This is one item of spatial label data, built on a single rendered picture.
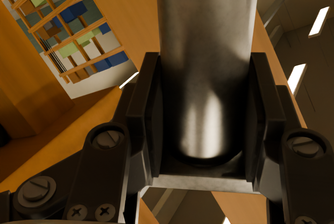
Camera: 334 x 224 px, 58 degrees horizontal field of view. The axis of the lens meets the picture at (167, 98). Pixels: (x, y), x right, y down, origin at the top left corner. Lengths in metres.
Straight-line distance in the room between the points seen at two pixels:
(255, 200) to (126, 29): 0.20
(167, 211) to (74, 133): 4.83
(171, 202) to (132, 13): 5.11
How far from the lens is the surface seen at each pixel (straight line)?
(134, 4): 0.25
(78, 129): 0.48
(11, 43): 0.56
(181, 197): 5.49
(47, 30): 7.25
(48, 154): 0.45
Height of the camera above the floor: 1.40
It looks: 18 degrees up
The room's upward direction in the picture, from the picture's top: 150 degrees clockwise
